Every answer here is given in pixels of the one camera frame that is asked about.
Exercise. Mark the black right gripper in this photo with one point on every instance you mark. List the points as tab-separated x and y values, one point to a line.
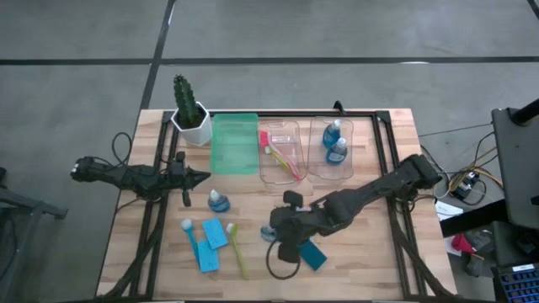
295	225

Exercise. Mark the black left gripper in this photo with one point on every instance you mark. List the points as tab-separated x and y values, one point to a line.
180	177

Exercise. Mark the blue Dawn dish soap bottle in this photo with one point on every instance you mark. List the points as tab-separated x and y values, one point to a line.
219	204
331	134
266	234
336	153

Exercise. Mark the dark blue scrub sponge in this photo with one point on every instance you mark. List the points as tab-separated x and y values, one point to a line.
313	256

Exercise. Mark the green dish brush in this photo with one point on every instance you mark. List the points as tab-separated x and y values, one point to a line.
238	252
280	161

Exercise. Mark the light blue sponge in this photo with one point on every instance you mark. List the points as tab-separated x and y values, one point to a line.
215	233
208	258

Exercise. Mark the blue dish brush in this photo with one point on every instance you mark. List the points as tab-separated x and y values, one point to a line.
191	242

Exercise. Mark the pink brush with red bristles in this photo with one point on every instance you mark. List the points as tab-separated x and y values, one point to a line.
264	139

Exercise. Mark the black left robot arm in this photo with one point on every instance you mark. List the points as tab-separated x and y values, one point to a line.
126	177

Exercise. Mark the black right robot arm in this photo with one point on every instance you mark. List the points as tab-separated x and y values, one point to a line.
379	185

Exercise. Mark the white hexagonal plant pot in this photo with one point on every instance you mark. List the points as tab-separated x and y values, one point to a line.
198	134

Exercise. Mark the translucent green plastic bin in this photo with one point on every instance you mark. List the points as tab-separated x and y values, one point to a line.
235	145

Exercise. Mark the clear plastic bin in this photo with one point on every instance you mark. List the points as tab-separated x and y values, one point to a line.
316	168
278	174

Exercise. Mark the green cactus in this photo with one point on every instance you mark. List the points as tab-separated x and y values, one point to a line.
185	101

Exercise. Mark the small black clamp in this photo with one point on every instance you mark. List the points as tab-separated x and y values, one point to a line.
339	107

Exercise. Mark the white paper sheet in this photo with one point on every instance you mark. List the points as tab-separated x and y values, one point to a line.
446	209

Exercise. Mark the dark grey stand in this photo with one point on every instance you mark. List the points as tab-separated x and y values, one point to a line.
21	210

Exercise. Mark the red object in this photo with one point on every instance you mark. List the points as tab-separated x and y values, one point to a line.
461	243

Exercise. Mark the small blue electronics box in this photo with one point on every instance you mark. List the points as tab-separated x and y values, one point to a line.
465	185

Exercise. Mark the dark grey bag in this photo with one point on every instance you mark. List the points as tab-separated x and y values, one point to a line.
484	248

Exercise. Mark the backlit keyboard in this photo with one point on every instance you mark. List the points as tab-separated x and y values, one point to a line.
518	284

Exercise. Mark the black equipment stand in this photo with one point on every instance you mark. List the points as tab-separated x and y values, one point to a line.
516	168

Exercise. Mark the black aluminium rig frame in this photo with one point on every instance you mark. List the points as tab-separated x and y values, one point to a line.
295	114

